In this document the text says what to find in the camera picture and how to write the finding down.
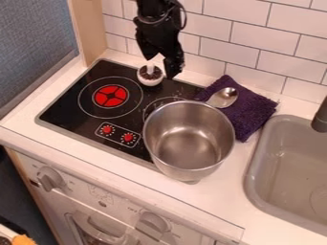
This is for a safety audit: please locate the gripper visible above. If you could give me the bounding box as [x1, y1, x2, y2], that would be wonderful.
[132, 11, 188, 81]

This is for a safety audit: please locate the white toy cup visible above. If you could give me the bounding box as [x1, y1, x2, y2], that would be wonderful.
[135, 64, 166, 87]

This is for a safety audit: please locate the silver spoon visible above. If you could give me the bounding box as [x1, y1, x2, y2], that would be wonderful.
[204, 86, 241, 110]

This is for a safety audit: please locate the silver pot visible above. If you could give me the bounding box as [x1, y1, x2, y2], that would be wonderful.
[142, 100, 238, 186]

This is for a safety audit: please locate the toy stove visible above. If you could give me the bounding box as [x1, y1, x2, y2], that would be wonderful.
[34, 57, 215, 173]

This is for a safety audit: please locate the purple cloth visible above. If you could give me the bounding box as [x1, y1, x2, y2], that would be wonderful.
[192, 74, 280, 144]

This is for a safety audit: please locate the toy sink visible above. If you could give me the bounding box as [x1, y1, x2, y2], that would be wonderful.
[242, 114, 327, 237]

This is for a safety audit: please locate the tap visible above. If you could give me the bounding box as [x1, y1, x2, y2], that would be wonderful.
[309, 95, 327, 134]

